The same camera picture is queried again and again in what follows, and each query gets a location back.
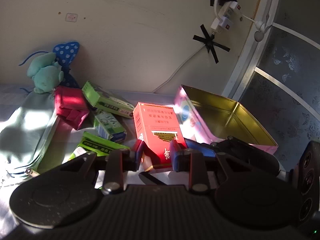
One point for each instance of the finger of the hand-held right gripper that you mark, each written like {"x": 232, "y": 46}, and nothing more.
{"x": 250, "y": 158}

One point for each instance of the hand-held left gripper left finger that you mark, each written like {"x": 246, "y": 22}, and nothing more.
{"x": 138, "y": 153}

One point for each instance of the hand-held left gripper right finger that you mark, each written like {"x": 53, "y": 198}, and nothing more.
{"x": 175, "y": 156}

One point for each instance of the red cigarette box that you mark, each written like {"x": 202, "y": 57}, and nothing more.
{"x": 155, "y": 125}

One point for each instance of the pink metal tin box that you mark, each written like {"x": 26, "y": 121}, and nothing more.
{"x": 212, "y": 110}

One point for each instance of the blue polka dot bow headband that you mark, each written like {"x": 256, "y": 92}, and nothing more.
{"x": 66, "y": 51}

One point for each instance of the green and white toothpaste box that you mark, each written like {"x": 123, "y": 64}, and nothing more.
{"x": 107, "y": 125}

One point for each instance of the striped bed sheet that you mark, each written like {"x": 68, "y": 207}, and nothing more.
{"x": 160, "y": 97}

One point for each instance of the magenta fabric pouch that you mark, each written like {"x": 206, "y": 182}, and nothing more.
{"x": 70, "y": 105}

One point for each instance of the frosted glass door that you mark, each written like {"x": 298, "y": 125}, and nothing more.
{"x": 287, "y": 67}

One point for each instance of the light blue zipper pouch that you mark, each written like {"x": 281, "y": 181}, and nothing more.
{"x": 25, "y": 130}

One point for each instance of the teal plush toy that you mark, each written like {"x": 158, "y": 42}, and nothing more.
{"x": 46, "y": 75}

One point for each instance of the white power strip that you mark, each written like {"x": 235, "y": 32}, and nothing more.
{"x": 226, "y": 17}

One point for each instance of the white wall hook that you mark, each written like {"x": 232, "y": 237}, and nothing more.
{"x": 261, "y": 30}

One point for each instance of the pink outlined wall sticker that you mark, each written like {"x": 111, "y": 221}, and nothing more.
{"x": 71, "y": 17}

